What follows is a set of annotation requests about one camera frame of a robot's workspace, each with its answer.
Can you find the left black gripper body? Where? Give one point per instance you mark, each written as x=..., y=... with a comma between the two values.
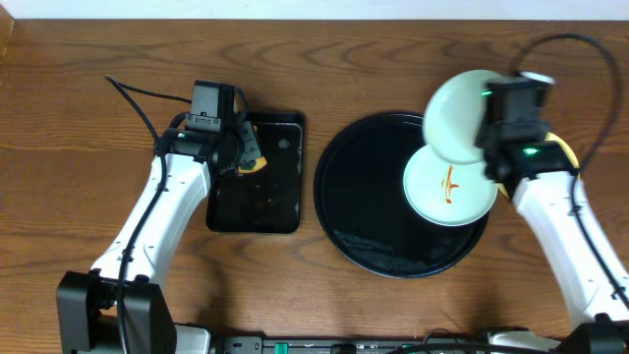
x=248, y=146

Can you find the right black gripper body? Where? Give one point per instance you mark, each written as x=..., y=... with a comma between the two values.
x=482, y=141

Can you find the orange green scrub sponge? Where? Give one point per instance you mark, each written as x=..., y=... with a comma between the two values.
x=253, y=164

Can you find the yellow plate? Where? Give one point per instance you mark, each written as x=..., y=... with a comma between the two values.
x=550, y=137

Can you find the light blue plate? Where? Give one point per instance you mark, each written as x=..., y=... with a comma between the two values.
x=454, y=115

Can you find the pale green plate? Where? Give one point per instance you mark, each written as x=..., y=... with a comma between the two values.
x=444, y=193

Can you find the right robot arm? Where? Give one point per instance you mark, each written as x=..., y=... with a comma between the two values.
x=544, y=185

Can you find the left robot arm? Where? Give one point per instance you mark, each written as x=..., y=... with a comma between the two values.
x=118, y=306

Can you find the black rectangular tray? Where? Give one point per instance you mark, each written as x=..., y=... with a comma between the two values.
x=268, y=200

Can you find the round black tray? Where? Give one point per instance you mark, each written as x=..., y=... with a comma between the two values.
x=360, y=202

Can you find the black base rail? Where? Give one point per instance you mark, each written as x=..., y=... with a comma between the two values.
x=260, y=343

